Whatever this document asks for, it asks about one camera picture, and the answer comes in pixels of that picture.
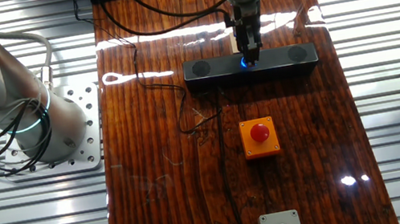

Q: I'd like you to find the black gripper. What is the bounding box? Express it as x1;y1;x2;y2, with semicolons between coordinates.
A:
223;0;271;71

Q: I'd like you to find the speaker knob with blue ring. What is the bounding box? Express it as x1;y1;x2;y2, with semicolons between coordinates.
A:
239;55;259;71

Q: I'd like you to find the light wooden block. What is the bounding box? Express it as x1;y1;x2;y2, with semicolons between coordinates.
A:
229;32;242;55

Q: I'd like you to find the black flat mat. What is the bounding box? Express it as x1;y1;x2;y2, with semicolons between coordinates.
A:
180;39;322;96

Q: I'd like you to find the orange box with red button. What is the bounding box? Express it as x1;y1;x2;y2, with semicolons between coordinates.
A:
237;114;283;161

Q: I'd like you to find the thick black gripper cable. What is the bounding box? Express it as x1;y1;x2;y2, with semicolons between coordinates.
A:
98;0;234;50

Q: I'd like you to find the thin black speaker cable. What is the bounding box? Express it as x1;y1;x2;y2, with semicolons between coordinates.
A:
67;0;228;150

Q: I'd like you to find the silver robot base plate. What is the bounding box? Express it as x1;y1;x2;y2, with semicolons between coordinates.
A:
0;79;112;185

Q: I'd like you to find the thick grey robot cable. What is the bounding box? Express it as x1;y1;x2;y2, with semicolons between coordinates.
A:
0;22;60;99

